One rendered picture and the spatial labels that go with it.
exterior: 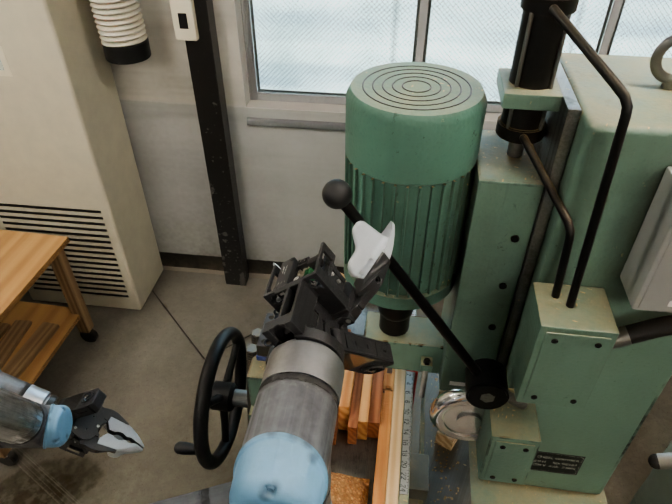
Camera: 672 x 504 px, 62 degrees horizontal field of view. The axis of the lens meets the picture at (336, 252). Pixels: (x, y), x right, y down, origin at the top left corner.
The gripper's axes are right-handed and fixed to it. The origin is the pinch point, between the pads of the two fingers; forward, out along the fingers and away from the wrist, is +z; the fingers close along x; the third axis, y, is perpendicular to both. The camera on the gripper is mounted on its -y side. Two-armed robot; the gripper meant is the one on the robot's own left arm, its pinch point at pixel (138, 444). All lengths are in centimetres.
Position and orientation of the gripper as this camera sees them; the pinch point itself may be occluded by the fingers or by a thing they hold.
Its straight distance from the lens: 129.5
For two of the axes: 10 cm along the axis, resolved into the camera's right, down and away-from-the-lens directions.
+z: 8.6, 4.7, 2.3
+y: -5.0, 6.1, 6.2
